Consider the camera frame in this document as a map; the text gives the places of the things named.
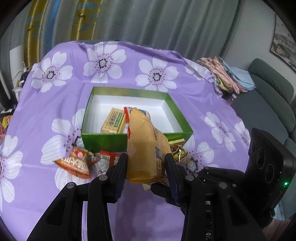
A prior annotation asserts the orange brown triangular snack packet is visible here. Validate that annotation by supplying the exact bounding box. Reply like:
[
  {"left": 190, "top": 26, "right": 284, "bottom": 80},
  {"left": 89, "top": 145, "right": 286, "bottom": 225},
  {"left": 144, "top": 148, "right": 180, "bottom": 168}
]
[{"left": 54, "top": 148, "right": 94, "bottom": 179}]

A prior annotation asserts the framed wall picture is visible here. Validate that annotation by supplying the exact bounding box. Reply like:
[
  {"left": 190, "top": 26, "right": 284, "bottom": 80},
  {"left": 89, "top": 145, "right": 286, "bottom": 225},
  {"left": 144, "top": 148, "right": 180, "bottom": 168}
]
[{"left": 270, "top": 14, "right": 296, "bottom": 67}]

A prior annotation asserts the small black object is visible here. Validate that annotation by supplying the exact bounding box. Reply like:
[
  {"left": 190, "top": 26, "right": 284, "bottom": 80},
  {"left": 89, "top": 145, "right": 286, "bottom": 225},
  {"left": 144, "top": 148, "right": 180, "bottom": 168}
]
[{"left": 18, "top": 71, "right": 30, "bottom": 87}]

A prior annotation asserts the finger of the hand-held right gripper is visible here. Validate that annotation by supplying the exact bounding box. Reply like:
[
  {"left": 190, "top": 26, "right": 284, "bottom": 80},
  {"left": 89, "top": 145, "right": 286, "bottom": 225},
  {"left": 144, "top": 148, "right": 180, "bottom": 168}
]
[
  {"left": 196, "top": 166, "right": 251, "bottom": 184},
  {"left": 150, "top": 182, "right": 186, "bottom": 214}
]

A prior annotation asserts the yellow patterned cloth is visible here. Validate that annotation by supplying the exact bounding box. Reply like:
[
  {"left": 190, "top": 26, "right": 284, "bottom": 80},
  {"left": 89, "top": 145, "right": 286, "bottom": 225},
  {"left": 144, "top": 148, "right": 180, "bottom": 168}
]
[{"left": 215, "top": 76, "right": 232, "bottom": 92}]

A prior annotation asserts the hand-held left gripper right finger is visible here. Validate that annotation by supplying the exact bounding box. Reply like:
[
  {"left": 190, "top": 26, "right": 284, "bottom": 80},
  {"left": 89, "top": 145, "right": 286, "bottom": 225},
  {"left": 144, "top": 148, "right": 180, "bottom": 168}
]
[{"left": 164, "top": 153, "right": 266, "bottom": 241}]

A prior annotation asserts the red panda snack packet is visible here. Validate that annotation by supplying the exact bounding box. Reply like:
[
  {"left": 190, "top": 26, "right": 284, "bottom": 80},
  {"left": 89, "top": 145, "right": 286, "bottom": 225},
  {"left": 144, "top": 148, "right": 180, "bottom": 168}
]
[{"left": 92, "top": 150, "right": 123, "bottom": 174}]

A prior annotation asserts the orange yellow snack packet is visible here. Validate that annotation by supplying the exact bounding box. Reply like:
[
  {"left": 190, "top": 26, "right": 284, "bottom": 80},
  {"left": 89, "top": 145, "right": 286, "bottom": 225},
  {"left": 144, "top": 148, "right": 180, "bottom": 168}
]
[{"left": 127, "top": 108, "right": 173, "bottom": 184}]

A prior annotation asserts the yellow brown patterned bag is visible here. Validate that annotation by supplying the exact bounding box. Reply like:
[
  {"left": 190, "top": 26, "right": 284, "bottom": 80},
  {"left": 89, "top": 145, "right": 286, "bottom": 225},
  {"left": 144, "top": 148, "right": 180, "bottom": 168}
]
[{"left": 1, "top": 114, "right": 12, "bottom": 127}]

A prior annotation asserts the gold blue patterned curtain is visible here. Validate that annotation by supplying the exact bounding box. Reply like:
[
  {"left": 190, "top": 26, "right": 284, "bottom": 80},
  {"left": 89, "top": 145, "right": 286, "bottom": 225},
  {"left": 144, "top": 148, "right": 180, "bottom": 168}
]
[{"left": 23, "top": 0, "right": 102, "bottom": 67}]

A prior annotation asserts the purple floral tablecloth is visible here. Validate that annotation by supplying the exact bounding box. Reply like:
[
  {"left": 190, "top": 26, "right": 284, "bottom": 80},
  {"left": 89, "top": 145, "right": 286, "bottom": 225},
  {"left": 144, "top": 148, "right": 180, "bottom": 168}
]
[{"left": 0, "top": 40, "right": 251, "bottom": 241}]

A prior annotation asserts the light blue cloth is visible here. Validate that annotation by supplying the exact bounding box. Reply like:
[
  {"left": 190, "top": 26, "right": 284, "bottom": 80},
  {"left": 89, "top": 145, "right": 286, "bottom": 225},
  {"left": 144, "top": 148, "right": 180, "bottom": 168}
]
[{"left": 220, "top": 57, "right": 256, "bottom": 91}]

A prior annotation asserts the white blue snack packet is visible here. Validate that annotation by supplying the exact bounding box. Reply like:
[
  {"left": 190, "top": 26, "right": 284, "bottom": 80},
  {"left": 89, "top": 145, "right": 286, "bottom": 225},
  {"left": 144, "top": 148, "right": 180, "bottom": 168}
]
[{"left": 131, "top": 108, "right": 152, "bottom": 122}]

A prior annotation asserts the red white snack packet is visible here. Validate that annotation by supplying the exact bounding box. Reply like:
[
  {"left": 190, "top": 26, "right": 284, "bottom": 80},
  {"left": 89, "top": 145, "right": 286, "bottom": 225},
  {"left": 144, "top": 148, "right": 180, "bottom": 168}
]
[{"left": 124, "top": 107, "right": 131, "bottom": 133}]

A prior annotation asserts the grey curtain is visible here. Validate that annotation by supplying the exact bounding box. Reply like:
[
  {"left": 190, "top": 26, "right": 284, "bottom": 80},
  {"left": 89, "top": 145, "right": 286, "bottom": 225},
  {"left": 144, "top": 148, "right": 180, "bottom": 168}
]
[{"left": 0, "top": 0, "right": 245, "bottom": 77}]

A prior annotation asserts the yellow green cracker packet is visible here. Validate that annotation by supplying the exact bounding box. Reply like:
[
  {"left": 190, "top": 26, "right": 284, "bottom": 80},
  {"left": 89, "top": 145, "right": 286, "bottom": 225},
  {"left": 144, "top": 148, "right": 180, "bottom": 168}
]
[{"left": 101, "top": 107, "right": 126, "bottom": 134}]

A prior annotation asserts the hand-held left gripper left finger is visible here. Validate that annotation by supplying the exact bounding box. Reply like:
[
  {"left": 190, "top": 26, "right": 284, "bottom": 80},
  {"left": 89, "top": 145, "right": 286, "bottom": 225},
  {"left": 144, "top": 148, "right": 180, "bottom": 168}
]
[{"left": 26, "top": 153, "right": 129, "bottom": 241}]

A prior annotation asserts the green cardboard box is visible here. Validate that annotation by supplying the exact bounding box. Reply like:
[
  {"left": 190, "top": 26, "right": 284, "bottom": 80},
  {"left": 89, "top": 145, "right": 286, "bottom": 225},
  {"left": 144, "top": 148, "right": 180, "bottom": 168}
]
[{"left": 81, "top": 86, "right": 193, "bottom": 153}]

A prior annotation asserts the black gold snack packet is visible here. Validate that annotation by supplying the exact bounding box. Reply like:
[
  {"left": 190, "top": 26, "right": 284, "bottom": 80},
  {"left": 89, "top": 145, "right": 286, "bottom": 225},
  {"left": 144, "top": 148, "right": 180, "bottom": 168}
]
[{"left": 168, "top": 138, "right": 188, "bottom": 161}]

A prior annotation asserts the white air purifier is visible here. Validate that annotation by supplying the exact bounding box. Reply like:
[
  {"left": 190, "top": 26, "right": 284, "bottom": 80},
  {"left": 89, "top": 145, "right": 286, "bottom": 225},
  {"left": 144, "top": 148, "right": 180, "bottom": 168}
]
[{"left": 9, "top": 44, "right": 26, "bottom": 93}]

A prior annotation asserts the grey sofa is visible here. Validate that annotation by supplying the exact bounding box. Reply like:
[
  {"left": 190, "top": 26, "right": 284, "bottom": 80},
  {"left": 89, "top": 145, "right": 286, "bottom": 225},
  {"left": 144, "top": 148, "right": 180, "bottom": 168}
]
[{"left": 231, "top": 58, "right": 296, "bottom": 149}]

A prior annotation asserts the pile of folded clothes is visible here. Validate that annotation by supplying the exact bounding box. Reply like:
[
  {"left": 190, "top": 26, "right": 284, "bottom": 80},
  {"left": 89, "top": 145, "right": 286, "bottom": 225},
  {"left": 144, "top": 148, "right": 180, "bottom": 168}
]
[{"left": 196, "top": 56, "right": 245, "bottom": 94}]

